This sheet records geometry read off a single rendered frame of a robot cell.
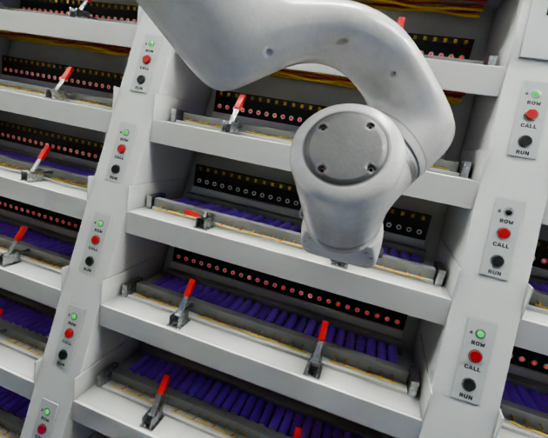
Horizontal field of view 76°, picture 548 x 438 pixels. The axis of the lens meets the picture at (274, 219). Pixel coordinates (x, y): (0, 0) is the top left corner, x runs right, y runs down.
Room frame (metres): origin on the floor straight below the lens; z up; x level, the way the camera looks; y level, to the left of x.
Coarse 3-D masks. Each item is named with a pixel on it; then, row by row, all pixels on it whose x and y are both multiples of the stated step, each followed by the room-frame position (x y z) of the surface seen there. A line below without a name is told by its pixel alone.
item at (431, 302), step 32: (128, 192) 0.69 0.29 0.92; (160, 192) 0.79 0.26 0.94; (128, 224) 0.71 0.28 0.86; (160, 224) 0.68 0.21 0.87; (192, 224) 0.69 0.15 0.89; (224, 256) 0.66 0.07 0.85; (256, 256) 0.64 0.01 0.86; (288, 256) 0.62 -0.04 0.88; (320, 256) 0.64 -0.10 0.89; (448, 256) 0.62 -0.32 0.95; (320, 288) 0.61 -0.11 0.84; (352, 288) 0.59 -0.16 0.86; (384, 288) 0.58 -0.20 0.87; (416, 288) 0.57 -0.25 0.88; (448, 288) 0.58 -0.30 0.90
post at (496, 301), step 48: (528, 0) 0.55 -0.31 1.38; (480, 96) 0.68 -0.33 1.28; (480, 144) 0.60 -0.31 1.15; (480, 192) 0.55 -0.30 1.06; (528, 192) 0.53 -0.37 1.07; (480, 240) 0.54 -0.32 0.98; (528, 240) 0.53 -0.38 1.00; (480, 288) 0.54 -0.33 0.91; (432, 336) 0.61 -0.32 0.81; (432, 384) 0.55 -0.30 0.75; (432, 432) 0.55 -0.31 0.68; (480, 432) 0.53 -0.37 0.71
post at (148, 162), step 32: (160, 32) 0.71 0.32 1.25; (128, 64) 0.72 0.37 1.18; (160, 64) 0.70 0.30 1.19; (128, 96) 0.72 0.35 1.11; (192, 96) 0.82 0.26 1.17; (128, 160) 0.71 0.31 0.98; (160, 160) 0.76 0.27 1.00; (192, 160) 0.89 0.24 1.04; (96, 192) 0.72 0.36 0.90; (128, 256) 0.75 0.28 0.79; (64, 288) 0.72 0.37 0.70; (96, 288) 0.70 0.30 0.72; (96, 320) 0.70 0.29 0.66; (96, 352) 0.73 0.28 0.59; (64, 384) 0.71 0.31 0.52; (32, 416) 0.72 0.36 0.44; (64, 416) 0.70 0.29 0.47
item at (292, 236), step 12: (156, 204) 0.74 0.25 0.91; (168, 204) 0.73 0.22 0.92; (180, 204) 0.72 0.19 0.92; (216, 216) 0.71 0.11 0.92; (228, 216) 0.70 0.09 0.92; (240, 228) 0.69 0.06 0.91; (252, 228) 0.69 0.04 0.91; (264, 228) 0.68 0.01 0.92; (276, 228) 0.68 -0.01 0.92; (276, 240) 0.66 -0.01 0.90; (288, 240) 0.67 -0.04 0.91; (300, 240) 0.66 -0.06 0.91; (384, 264) 0.62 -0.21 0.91; (396, 264) 0.62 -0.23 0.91; (408, 264) 0.61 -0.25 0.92; (420, 264) 0.62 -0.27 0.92; (420, 276) 0.60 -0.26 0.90; (432, 276) 0.60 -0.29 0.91
